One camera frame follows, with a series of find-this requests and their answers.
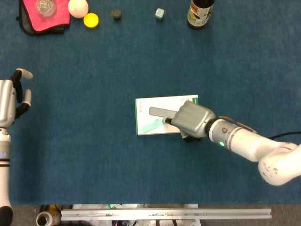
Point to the pink cloth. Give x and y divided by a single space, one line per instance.
61 16

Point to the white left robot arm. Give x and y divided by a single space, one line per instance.
4 179

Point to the grey tape roll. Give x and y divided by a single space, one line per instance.
40 217

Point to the clear glass dish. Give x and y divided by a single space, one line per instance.
45 7

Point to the pale egg-shaped ball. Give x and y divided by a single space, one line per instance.
78 8

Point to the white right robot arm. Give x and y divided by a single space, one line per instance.
247 143

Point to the small black cylinder cap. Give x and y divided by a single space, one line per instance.
116 14

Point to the brown labelled bottle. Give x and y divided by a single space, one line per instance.
200 16

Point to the pale yellow-green block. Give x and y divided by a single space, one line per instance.
159 14

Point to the white USB hub box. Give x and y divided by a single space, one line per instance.
160 101

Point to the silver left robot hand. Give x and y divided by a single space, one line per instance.
5 101

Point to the aluminium profile rail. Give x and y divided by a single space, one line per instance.
164 214

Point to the yellow bottle cap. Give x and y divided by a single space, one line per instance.
91 20

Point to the blue felt table cover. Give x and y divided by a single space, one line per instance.
94 153

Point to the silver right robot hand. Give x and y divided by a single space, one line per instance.
192 120

